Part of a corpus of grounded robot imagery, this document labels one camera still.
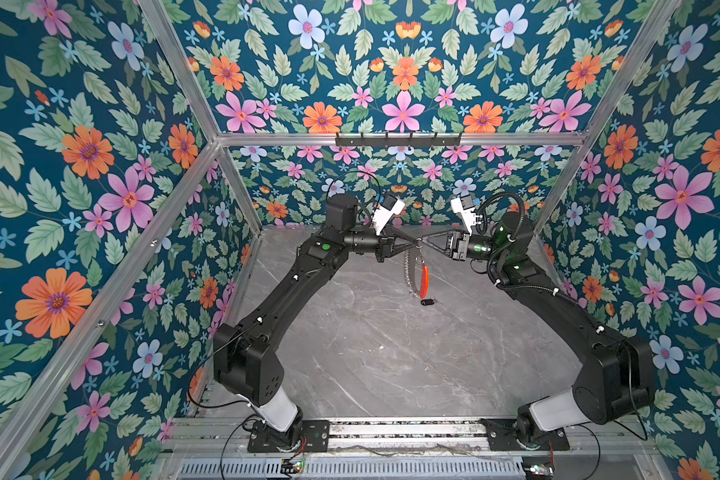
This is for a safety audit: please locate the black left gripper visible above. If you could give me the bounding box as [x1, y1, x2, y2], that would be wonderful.
[343, 221, 420, 262]

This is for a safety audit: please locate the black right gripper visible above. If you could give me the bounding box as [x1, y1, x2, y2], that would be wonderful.
[423, 230, 508, 268]

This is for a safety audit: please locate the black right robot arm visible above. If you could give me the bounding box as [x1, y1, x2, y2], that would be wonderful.
[423, 212, 656, 445]

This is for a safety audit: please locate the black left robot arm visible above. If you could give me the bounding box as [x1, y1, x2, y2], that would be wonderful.
[212, 194, 406, 434]

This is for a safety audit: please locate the black hook rack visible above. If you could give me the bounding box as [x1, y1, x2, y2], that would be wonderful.
[334, 132, 462, 149]

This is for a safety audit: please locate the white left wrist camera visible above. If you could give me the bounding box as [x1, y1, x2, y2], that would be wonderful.
[371, 194, 405, 236]

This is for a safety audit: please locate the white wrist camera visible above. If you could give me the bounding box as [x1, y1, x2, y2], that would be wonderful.
[371, 194, 405, 236]
[450, 194, 478, 234]

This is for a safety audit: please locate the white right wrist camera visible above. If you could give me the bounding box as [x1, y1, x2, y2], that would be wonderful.
[450, 194, 478, 234]

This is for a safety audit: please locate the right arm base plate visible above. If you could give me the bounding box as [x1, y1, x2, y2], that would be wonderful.
[478, 418, 570, 451]

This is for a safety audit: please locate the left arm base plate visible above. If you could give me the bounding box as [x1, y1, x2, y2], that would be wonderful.
[247, 420, 331, 454]

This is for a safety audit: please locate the white perforated cable tray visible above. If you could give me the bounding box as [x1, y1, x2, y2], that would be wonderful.
[177, 457, 526, 479]

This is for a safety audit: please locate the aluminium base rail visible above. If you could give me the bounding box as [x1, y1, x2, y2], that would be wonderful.
[164, 416, 659, 456]

